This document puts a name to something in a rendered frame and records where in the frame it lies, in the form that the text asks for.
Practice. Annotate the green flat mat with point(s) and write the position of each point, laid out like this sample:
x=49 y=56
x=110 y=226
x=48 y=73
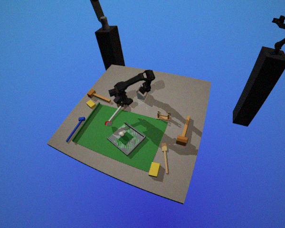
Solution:
x=94 y=135

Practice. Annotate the yellow rectangular block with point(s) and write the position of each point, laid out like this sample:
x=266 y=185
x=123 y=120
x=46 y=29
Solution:
x=154 y=169
x=91 y=104

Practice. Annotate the blue putter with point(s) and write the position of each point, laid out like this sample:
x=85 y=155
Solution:
x=80 y=120

